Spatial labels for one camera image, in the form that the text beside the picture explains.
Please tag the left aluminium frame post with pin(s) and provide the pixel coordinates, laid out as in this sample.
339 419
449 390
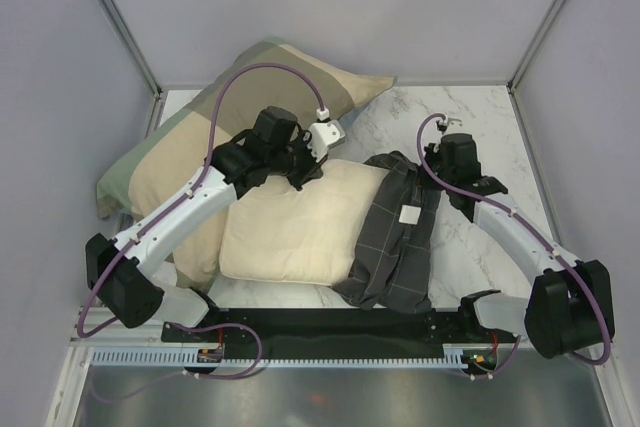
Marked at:
123 32

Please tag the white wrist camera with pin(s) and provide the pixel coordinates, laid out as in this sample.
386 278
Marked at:
449 125
324 137

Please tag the aluminium frame post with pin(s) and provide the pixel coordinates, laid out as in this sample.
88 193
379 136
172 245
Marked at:
123 32
541 33

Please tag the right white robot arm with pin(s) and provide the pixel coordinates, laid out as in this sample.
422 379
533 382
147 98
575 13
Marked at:
569 309

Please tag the light blue slotted cable duct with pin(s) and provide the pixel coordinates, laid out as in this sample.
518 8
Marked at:
192 357

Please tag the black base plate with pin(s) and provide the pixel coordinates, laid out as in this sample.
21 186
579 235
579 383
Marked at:
338 332

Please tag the green beige patchwork pillow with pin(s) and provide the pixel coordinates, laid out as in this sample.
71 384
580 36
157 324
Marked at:
269 73

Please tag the cream pillow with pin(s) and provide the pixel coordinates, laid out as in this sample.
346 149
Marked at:
278 234

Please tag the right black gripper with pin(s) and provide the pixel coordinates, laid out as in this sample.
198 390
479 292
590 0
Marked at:
425 180

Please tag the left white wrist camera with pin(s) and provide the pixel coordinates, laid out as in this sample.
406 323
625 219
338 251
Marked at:
324 137

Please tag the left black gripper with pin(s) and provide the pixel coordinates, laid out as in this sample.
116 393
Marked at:
312 168

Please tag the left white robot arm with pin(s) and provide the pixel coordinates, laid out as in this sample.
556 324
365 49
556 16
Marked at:
120 270

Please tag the right aluminium frame post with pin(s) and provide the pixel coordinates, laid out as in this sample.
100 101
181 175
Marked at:
541 33

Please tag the dark grey plaid pillowcase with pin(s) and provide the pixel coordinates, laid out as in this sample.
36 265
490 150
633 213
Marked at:
392 258

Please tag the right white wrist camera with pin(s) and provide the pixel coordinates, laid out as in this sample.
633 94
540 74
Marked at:
449 125

